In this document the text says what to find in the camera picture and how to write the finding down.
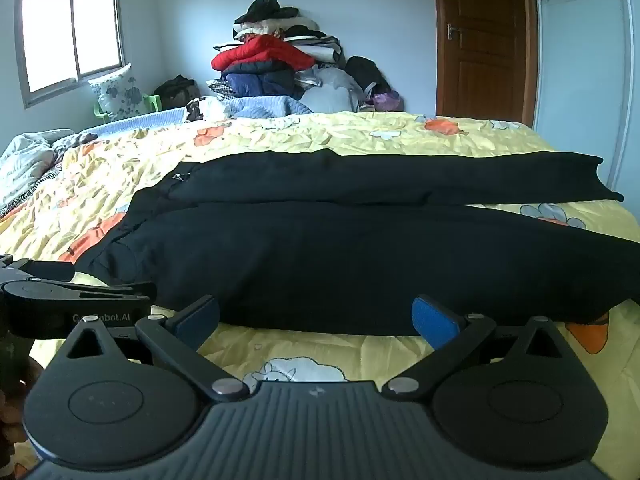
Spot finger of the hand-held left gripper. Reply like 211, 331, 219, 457
70, 282, 158, 306

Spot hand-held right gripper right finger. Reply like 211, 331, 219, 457
382, 295, 586, 403

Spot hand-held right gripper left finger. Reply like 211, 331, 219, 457
47, 295, 250, 404

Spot black pants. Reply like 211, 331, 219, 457
75, 149, 640, 336

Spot person's left hand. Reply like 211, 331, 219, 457
0, 357, 45, 453

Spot striped cloth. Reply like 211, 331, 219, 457
0, 165, 63, 218

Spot white grey crumpled blanket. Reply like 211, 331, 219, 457
0, 128, 76, 211

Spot green plastic chair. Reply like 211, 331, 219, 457
94, 92, 162, 121

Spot floral pillow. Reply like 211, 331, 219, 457
89, 62, 146, 121

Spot black and white cloth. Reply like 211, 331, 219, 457
186, 96, 231, 122

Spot dark bag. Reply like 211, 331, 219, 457
153, 75, 198, 110

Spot yellow printed quilt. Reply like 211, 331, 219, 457
0, 110, 640, 480

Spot blue quilted blanket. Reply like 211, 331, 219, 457
87, 95, 313, 136

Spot purple bag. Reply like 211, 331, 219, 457
372, 91, 403, 112

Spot black backpack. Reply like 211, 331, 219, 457
345, 56, 391, 96

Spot grey framed window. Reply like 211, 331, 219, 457
14, 0, 126, 108

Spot brown wooden door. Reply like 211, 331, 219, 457
432, 0, 538, 125

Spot pile of clothes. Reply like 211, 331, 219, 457
207, 0, 366, 113

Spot white wardrobe with flower stickers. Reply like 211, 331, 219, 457
532, 0, 640, 201

